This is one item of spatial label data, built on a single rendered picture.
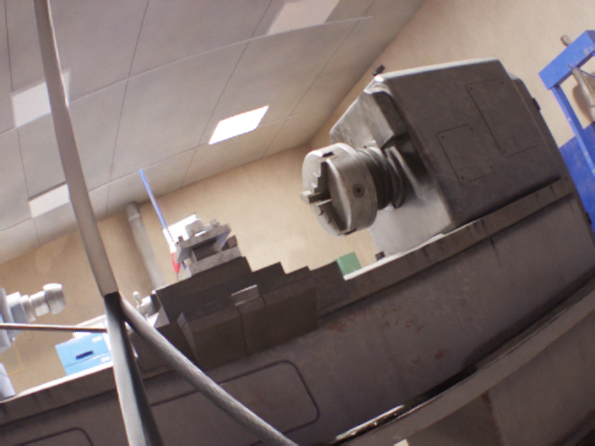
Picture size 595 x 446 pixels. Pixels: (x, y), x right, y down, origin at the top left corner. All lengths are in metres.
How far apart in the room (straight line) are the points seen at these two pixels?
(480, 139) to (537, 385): 0.79
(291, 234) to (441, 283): 7.93
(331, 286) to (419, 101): 0.64
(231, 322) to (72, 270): 7.73
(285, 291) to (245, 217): 8.12
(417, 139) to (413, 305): 0.47
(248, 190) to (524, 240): 7.92
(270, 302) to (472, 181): 0.75
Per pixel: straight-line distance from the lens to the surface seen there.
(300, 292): 1.60
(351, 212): 2.04
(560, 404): 2.03
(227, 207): 9.68
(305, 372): 1.72
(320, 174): 2.07
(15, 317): 1.88
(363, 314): 1.79
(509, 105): 2.30
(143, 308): 2.13
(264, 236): 9.67
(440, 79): 2.18
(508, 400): 1.90
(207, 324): 1.53
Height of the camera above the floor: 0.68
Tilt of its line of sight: 9 degrees up
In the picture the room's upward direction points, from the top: 25 degrees counter-clockwise
